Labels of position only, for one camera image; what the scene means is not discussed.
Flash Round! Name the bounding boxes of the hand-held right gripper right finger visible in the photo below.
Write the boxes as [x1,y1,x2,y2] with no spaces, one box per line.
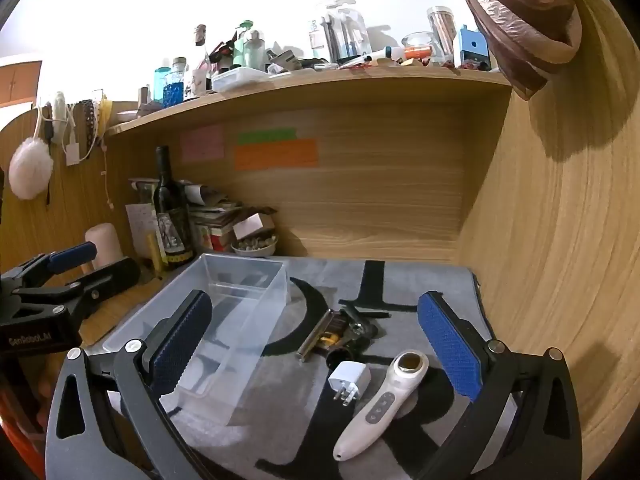
[417,290,584,480]

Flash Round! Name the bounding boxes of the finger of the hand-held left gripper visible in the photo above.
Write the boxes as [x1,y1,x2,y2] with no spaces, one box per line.
[2,241,99,292]
[12,257,142,323]

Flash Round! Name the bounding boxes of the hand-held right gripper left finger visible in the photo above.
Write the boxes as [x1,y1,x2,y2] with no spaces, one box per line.
[45,289,214,480]

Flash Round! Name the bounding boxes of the clear plastic storage bin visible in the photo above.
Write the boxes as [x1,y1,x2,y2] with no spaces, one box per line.
[102,253,291,423]

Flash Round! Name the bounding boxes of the white handheld facial device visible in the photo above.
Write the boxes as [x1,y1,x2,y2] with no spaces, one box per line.
[332,350,431,461]

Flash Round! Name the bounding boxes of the black clip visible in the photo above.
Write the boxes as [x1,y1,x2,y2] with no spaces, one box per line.
[340,306,391,326]

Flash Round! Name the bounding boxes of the white power adapter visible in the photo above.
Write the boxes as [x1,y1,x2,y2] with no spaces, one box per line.
[327,360,372,407]

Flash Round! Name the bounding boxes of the black flash drive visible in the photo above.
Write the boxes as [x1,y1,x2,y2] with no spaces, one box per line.
[325,347,359,369]

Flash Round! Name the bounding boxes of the pink lidded mug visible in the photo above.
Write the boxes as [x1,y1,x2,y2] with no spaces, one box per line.
[82,223,124,276]

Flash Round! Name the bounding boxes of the gold tube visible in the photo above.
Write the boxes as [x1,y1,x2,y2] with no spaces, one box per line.
[148,232,164,279]

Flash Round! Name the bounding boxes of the white handwritten note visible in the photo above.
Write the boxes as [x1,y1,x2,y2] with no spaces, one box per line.
[125,203,156,259]

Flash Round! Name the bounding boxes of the grey mat with black letters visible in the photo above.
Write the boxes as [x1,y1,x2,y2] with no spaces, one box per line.
[82,255,518,480]

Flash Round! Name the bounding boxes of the dark wine bottle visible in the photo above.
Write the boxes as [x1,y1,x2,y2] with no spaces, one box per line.
[152,146,195,269]

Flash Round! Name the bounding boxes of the white fluffy pom-pom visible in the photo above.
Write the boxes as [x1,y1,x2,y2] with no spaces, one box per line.
[8,137,54,200]

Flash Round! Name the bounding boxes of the orange cloth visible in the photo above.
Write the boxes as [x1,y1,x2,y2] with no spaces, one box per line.
[0,392,48,466]

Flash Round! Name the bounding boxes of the stack of books and papers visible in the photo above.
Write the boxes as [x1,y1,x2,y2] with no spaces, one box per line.
[185,180,279,254]

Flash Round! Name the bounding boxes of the white bowl of beads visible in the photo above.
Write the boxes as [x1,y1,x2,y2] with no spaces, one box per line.
[230,234,279,259]

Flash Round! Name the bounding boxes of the beaded strip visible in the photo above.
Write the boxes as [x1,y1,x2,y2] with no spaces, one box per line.
[80,100,96,161]

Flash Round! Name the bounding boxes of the metal cylinder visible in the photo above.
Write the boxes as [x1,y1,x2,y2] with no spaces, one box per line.
[296,309,334,361]

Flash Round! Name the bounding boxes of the white paper card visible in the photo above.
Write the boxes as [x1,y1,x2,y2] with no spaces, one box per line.
[232,212,271,240]

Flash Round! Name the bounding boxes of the pink sticky note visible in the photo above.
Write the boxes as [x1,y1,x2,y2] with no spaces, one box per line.
[180,125,224,162]

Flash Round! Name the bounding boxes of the wooden cabinet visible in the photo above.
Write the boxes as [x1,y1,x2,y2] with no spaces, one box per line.
[0,60,44,109]

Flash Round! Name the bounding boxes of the glass jar with blue contents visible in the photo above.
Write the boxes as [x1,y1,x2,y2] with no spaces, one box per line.
[170,57,189,106]

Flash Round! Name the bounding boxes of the orange sticky note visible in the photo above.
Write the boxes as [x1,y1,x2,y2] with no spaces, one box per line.
[235,139,319,170]

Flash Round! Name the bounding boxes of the green sticky note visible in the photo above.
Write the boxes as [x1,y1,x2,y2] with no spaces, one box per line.
[237,128,297,144]

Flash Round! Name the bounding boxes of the clear plastic food box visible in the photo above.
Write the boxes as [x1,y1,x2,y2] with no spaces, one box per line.
[212,67,271,94]

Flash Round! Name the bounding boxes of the green pump bottle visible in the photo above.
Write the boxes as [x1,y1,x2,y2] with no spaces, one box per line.
[234,21,266,72]

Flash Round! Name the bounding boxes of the wooden shelf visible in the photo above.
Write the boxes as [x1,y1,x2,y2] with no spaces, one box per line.
[106,66,514,137]

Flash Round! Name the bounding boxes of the white marker tube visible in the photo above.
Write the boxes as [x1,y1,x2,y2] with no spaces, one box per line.
[359,46,406,67]

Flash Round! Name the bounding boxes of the blue box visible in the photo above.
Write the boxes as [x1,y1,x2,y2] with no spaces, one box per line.
[459,25,490,69]

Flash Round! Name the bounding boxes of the glass bowl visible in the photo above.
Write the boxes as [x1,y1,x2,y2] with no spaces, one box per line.
[402,32,442,64]

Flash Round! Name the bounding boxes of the glass jar with sticks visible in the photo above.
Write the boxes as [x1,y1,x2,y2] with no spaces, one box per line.
[426,6,459,64]

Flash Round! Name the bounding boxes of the brown hanging cloth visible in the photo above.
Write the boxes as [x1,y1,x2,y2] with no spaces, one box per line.
[459,0,584,101]

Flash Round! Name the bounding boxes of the clear brush package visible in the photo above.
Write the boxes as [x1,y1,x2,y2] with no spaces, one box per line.
[311,0,369,62]

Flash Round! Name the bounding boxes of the white hanging cable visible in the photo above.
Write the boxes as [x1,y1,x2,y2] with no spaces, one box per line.
[102,147,114,209]

